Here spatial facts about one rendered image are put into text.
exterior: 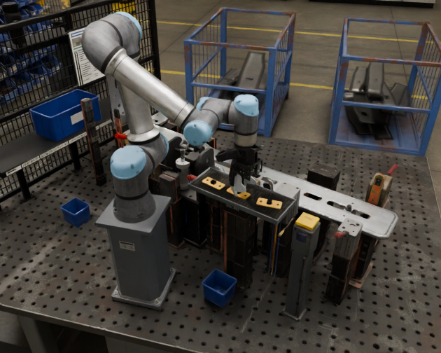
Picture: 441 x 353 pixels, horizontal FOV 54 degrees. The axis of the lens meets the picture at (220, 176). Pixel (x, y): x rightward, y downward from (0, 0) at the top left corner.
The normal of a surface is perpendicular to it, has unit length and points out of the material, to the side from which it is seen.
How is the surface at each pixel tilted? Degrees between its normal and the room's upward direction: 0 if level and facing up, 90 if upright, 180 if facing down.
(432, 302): 0
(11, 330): 0
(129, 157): 8
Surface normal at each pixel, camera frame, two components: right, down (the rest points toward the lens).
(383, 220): 0.00, -0.83
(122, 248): -0.26, 0.55
